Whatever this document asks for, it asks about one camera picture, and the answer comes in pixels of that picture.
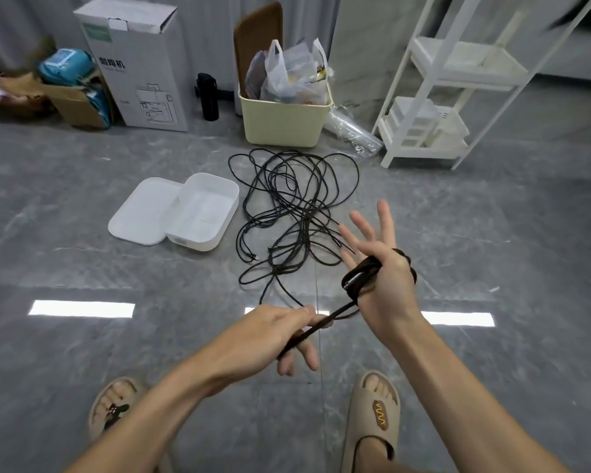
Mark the grey plastic bag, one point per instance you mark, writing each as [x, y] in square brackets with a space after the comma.
[255, 76]

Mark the person's right hand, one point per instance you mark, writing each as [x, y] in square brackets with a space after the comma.
[389, 300]

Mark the teal packet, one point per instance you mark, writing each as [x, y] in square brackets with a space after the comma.
[66, 66]

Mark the beige right sandal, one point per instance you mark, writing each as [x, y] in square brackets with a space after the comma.
[374, 418]

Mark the white plastic box lid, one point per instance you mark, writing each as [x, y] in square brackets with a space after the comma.
[143, 211]

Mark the person's left hand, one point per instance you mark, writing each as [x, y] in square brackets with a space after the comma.
[256, 344]

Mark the white plastic storage box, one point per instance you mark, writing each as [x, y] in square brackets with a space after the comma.
[202, 211]

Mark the tall white cardboard box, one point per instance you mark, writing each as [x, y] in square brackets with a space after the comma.
[143, 68]

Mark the black bottle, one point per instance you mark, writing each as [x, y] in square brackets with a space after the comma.
[207, 96]

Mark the person's left forearm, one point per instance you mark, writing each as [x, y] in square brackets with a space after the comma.
[152, 418]

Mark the person's right thumb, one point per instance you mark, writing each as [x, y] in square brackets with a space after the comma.
[367, 293]

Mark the person's right middle finger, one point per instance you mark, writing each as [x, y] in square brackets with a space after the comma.
[362, 230]

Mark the beige left sandal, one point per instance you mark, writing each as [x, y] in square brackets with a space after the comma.
[103, 418]

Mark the clear plastic cup sleeve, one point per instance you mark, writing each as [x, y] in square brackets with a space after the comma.
[352, 130]

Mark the white drawer organizer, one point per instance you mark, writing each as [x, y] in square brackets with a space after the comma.
[423, 123]

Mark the white shelf tray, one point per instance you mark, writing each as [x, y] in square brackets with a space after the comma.
[468, 61]

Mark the white plastic bag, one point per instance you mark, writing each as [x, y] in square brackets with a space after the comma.
[295, 73]

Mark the person's left thumb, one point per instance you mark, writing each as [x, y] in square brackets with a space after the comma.
[295, 313]

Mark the brown cardboard box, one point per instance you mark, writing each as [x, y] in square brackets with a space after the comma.
[74, 105]

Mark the white shelf rack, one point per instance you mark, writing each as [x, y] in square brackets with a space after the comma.
[423, 93]

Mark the person's right forearm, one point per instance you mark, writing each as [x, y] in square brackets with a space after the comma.
[453, 403]

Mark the grey curtain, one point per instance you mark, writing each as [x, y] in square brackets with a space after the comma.
[24, 24]

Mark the beige sandal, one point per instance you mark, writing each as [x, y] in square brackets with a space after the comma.
[374, 418]
[103, 418]

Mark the cream plastic bin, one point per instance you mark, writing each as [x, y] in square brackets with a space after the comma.
[283, 120]

